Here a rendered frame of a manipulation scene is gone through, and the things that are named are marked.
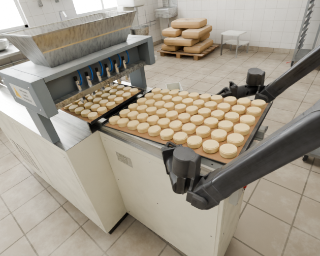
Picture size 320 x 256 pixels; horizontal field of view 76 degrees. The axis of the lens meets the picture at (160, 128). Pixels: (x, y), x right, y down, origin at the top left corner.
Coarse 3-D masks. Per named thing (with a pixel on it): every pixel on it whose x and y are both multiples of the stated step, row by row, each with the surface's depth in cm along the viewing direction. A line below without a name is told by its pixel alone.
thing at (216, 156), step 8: (184, 112) 87; (256, 120) 73; (120, 128) 86; (168, 128) 79; (216, 128) 74; (144, 136) 78; (160, 136) 76; (208, 136) 71; (248, 136) 67; (176, 144) 70; (184, 144) 69; (200, 152) 64; (216, 152) 63; (216, 160) 60; (224, 160) 60
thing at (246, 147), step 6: (150, 90) 112; (144, 96) 109; (126, 108) 101; (114, 114) 95; (264, 114) 76; (108, 120) 93; (108, 126) 89; (258, 126) 68; (126, 132) 83; (252, 132) 68; (144, 138) 76; (252, 138) 65; (162, 144) 72; (246, 144) 64; (204, 156) 62; (222, 162) 59
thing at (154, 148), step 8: (104, 120) 101; (104, 128) 102; (120, 136) 96; (128, 136) 92; (136, 144) 91; (144, 144) 87; (152, 144) 83; (160, 144) 82; (152, 152) 87; (160, 152) 83; (208, 160) 72; (208, 168) 70; (216, 168) 68
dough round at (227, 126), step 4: (224, 120) 73; (228, 120) 73; (220, 124) 72; (224, 124) 71; (228, 124) 71; (232, 124) 71; (220, 128) 71; (224, 128) 70; (228, 128) 70; (232, 128) 71
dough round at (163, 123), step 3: (159, 120) 82; (162, 120) 81; (165, 120) 81; (168, 120) 80; (159, 123) 80; (162, 123) 79; (165, 123) 79; (168, 123) 80; (162, 126) 80; (165, 126) 79; (168, 126) 80
